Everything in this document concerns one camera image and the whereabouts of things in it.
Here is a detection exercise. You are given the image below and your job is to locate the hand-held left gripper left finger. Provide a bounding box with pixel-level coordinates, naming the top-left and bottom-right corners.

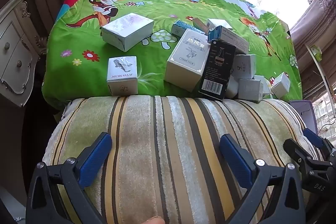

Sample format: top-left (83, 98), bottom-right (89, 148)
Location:
top-left (26, 132), bottom-right (113, 224)

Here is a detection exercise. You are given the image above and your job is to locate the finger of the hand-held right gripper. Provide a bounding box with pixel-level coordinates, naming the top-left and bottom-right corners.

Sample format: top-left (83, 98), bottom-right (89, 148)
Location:
top-left (283, 138), bottom-right (331, 174)
top-left (302, 128), bottom-right (335, 161)

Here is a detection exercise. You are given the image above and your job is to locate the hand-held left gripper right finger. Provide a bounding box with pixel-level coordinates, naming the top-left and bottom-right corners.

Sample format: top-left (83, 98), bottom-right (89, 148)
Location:
top-left (219, 134), bottom-right (306, 224)

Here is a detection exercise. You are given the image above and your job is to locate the purple cardboard box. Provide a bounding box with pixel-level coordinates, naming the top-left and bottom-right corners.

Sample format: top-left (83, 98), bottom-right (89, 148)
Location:
top-left (290, 100), bottom-right (319, 135)

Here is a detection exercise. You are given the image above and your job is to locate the small white box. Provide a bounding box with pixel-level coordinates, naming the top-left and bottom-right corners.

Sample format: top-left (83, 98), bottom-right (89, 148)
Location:
top-left (270, 72), bottom-right (291, 98)
top-left (226, 76), bottom-right (239, 98)
top-left (253, 75), bottom-right (272, 94)

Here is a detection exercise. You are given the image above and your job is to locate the silver box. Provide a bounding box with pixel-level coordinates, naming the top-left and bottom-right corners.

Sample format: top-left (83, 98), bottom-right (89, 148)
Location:
top-left (238, 78), bottom-right (264, 102)

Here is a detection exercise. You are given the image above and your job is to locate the white cube box figure print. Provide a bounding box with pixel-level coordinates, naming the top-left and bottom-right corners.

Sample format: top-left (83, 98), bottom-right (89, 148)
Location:
top-left (106, 56), bottom-right (139, 96)

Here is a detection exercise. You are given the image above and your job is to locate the black box with barcode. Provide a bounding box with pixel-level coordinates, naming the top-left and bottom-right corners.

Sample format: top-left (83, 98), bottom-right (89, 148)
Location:
top-left (198, 40), bottom-right (237, 101)

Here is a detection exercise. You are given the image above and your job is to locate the white box grey script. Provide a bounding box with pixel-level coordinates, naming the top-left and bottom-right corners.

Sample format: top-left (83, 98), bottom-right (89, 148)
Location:
top-left (232, 54), bottom-right (257, 79)

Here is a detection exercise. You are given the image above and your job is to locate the large white box plant drawing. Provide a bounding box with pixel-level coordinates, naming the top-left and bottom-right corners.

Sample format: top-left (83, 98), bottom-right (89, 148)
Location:
top-left (164, 29), bottom-right (213, 93)

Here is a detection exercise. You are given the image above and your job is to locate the blue and white box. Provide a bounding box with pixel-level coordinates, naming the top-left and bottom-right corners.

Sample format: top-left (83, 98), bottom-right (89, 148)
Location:
top-left (208, 26), bottom-right (250, 54)

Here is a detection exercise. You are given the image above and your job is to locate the large white box pink print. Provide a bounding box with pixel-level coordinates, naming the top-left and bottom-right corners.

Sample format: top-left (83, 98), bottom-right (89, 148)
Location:
top-left (101, 13), bottom-right (155, 52)

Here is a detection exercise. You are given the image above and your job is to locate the slim orange box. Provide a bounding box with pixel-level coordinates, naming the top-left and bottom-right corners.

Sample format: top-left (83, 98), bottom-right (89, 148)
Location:
top-left (193, 17), bottom-right (209, 31)

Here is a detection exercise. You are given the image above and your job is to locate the teal and white box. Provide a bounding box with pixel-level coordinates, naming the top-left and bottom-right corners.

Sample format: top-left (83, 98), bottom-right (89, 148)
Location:
top-left (172, 20), bottom-right (200, 36)

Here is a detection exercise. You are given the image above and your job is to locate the person's left hand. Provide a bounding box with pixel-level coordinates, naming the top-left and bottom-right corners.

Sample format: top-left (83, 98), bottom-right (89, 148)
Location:
top-left (142, 216), bottom-right (166, 224)

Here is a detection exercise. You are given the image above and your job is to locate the white bar table chrome stand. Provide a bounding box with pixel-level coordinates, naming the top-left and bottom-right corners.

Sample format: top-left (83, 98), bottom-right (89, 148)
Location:
top-left (304, 43), bottom-right (336, 109)

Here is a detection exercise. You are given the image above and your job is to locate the striped plush blanket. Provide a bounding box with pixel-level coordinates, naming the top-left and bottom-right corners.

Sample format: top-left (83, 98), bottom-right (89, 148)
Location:
top-left (42, 95), bottom-right (326, 224)

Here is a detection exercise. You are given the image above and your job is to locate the green tissue pack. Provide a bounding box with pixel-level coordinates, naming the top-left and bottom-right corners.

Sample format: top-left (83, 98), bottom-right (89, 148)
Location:
top-left (310, 44), bottom-right (323, 61)

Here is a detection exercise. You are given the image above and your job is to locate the mauve patterned curtain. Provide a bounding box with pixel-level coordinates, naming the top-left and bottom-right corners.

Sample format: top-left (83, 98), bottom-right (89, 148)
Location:
top-left (289, 0), bottom-right (336, 98)

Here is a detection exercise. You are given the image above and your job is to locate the cartoon printed green bed sheet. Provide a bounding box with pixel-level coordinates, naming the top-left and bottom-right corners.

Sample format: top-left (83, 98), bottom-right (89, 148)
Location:
top-left (42, 0), bottom-right (302, 109)

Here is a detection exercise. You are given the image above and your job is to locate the cream carved nightstand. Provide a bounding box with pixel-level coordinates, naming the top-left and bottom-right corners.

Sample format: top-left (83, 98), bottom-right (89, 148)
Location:
top-left (0, 0), bottom-right (48, 106)

